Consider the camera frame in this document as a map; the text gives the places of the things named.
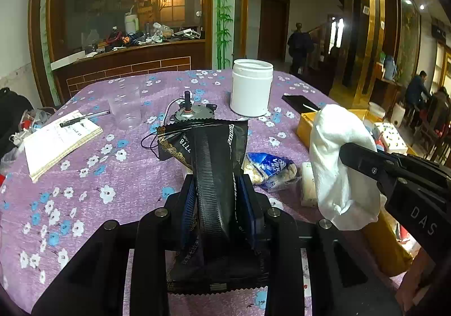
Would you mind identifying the white cloth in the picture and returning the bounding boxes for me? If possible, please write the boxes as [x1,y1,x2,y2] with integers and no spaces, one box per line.
[309,104,383,231]

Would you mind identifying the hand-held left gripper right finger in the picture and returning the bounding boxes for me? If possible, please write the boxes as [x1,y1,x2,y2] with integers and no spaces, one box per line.
[240,175,402,316]

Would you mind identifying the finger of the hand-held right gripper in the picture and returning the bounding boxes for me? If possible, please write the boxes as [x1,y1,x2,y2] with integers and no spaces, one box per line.
[339,142,402,194]

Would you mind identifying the golden pillar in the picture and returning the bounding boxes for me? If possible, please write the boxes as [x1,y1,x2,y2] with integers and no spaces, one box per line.
[329,0,385,113]

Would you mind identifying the person's right hand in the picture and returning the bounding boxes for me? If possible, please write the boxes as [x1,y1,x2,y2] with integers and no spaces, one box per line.
[395,248,451,316]

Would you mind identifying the purple floral tablecloth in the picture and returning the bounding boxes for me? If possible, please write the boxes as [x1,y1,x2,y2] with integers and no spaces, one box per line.
[0,69,414,316]

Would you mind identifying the light blue jug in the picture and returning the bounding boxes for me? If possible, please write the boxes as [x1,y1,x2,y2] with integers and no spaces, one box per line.
[383,55,397,81]

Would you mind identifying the white floor appliance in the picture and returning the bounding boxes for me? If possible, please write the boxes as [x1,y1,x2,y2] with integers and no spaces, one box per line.
[391,104,406,128]

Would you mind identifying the black phone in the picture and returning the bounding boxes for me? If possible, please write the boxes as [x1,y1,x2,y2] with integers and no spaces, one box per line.
[282,94,327,114]

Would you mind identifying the wooden cabinet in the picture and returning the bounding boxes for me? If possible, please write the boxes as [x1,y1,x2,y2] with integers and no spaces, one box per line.
[372,73,404,109]

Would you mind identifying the wooden door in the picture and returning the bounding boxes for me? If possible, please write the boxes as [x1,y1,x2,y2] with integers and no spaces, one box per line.
[257,0,291,63]

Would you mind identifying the black bag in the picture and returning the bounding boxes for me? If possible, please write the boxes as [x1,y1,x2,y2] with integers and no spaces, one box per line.
[0,87,35,159]

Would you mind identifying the crumpled plastic bags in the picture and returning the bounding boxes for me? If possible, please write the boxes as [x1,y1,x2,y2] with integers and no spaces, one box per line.
[10,107,58,148]

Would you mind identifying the white jug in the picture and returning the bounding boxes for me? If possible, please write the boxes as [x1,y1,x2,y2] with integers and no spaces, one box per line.
[124,13,139,35]

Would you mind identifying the white box with yellow rim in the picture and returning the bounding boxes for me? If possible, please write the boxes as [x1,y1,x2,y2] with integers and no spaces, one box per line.
[297,108,414,277]

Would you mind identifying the bamboo painted pillar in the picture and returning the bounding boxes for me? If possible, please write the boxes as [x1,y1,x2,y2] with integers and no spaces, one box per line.
[211,0,235,70]

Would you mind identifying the black pen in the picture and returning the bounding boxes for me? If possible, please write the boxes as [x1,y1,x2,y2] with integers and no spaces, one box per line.
[59,109,111,128]

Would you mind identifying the white notebook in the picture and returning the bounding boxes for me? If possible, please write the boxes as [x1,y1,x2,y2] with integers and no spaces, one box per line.
[24,109,104,183]

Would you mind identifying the small metal motor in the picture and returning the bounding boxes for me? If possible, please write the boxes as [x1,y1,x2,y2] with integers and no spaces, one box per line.
[141,90,218,158]

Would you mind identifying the black snack packet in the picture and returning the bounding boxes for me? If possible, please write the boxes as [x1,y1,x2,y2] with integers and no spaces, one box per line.
[157,118,270,293]

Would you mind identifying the white plastic jar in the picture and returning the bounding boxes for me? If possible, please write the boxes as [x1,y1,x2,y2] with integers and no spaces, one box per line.
[230,58,274,118]

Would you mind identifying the clear plastic cup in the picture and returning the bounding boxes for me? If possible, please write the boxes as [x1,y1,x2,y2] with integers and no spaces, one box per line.
[107,85,142,130]

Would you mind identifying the blue white snack bag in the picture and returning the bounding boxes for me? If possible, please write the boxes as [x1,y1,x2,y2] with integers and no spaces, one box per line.
[244,152,299,192]

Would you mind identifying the wooden counter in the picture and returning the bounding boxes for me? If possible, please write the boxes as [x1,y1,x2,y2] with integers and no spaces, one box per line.
[50,39,207,102]

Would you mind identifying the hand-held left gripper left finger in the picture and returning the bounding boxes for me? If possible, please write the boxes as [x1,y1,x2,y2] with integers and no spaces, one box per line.
[32,175,195,316]

